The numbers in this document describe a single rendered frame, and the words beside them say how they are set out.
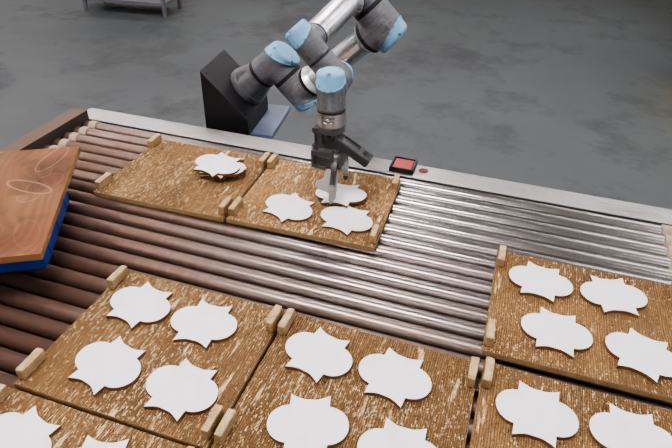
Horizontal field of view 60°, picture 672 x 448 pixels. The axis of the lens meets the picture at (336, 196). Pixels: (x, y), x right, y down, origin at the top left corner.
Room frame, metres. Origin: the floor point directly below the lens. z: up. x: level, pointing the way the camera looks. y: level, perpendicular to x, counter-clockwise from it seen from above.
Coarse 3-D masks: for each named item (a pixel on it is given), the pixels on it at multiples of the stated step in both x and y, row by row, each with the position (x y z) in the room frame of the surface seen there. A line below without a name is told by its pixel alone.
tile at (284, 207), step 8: (272, 200) 1.35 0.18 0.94; (280, 200) 1.35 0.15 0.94; (288, 200) 1.35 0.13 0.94; (296, 200) 1.35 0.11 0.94; (304, 200) 1.35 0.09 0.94; (272, 208) 1.31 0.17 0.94; (280, 208) 1.31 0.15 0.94; (288, 208) 1.31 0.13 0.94; (296, 208) 1.31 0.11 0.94; (304, 208) 1.31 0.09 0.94; (280, 216) 1.27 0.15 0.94; (288, 216) 1.27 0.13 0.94; (296, 216) 1.27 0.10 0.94; (304, 216) 1.27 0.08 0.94
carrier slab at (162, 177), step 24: (168, 144) 1.68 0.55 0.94; (192, 144) 1.68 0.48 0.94; (144, 168) 1.52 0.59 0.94; (168, 168) 1.52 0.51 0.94; (192, 168) 1.53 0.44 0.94; (264, 168) 1.54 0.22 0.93; (96, 192) 1.38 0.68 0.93; (120, 192) 1.38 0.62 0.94; (144, 192) 1.39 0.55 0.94; (168, 192) 1.39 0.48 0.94; (192, 192) 1.39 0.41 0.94; (216, 192) 1.39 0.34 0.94; (240, 192) 1.40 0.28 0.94; (216, 216) 1.27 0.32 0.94
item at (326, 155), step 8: (312, 128) 1.40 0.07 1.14; (320, 128) 1.39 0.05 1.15; (344, 128) 1.39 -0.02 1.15; (320, 136) 1.39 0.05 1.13; (328, 136) 1.40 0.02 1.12; (320, 144) 1.39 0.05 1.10; (328, 144) 1.39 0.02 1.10; (312, 152) 1.38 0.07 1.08; (320, 152) 1.37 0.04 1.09; (328, 152) 1.36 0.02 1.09; (336, 152) 1.36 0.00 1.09; (312, 160) 1.38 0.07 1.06; (320, 160) 1.37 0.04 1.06; (328, 160) 1.37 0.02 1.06; (344, 160) 1.40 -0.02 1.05; (320, 168) 1.37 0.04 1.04; (328, 168) 1.37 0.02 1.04
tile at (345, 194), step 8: (320, 192) 1.39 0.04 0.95; (336, 192) 1.39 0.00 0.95; (344, 192) 1.39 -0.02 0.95; (352, 192) 1.39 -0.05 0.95; (360, 192) 1.39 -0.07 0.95; (328, 200) 1.34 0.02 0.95; (336, 200) 1.34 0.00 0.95; (344, 200) 1.34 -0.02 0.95; (352, 200) 1.34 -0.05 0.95; (360, 200) 1.34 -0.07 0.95
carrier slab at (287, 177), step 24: (288, 168) 1.54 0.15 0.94; (312, 168) 1.54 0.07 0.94; (264, 192) 1.40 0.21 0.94; (288, 192) 1.40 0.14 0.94; (312, 192) 1.41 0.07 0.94; (384, 192) 1.41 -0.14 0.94; (240, 216) 1.28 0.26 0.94; (264, 216) 1.28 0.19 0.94; (312, 216) 1.28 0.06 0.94; (384, 216) 1.29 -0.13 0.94; (336, 240) 1.18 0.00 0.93; (360, 240) 1.18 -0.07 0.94
